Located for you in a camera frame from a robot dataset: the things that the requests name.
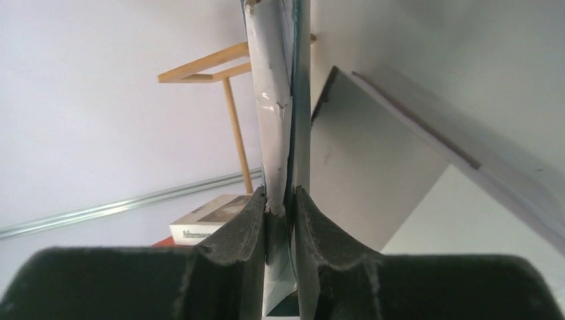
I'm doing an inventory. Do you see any orange cover book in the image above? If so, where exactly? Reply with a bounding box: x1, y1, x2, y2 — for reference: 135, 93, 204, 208
151, 237, 176, 247

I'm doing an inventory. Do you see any coffee cover white book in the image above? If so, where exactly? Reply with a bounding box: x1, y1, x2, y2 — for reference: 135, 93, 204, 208
169, 194, 252, 246

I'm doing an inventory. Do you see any wooden book rack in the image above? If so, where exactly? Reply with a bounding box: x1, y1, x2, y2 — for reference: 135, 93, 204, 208
157, 34, 318, 195

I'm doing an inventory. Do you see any teal Humor book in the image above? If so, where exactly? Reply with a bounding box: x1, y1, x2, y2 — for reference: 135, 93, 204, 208
241, 1, 314, 315

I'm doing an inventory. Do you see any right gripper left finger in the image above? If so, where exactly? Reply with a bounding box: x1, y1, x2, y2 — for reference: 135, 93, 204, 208
1, 187, 266, 319

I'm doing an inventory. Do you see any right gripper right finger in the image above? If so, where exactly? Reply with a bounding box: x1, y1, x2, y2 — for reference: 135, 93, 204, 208
294, 187, 563, 319

